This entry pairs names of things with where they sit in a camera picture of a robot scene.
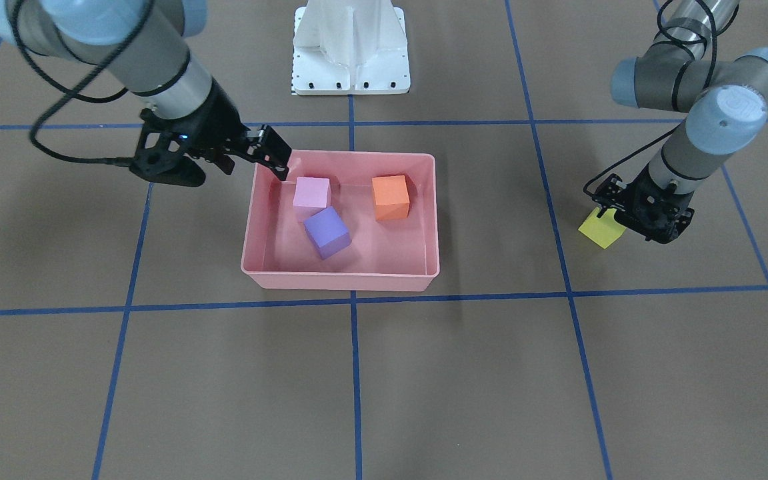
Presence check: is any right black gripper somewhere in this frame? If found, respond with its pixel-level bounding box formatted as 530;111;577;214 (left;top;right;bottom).
130;80;293;187

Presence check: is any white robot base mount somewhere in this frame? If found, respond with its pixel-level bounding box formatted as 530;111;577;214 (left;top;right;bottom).
291;1;411;95

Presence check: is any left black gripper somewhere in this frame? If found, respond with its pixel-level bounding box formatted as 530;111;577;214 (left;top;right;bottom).
583;168;694;244

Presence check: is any orange foam block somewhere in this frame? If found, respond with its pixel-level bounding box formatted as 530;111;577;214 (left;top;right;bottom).
371;175;411;221

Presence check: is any pink foam block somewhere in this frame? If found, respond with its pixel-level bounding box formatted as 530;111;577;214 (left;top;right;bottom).
292;177;332;223

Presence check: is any pink plastic bin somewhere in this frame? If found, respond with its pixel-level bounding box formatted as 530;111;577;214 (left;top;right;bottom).
241;150;440;292

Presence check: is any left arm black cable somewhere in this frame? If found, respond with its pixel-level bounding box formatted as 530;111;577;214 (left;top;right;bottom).
583;0;741;194

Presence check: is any purple foam block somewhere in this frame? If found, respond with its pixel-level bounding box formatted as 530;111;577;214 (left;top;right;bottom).
303;206;351;259

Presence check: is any yellow foam block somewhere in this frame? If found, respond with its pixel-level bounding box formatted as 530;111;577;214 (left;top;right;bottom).
578;207;627;249

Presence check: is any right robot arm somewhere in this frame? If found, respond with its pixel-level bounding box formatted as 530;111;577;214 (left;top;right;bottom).
0;1;292;187

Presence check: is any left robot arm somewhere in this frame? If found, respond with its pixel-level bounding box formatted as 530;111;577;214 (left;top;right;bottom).
579;1;768;248

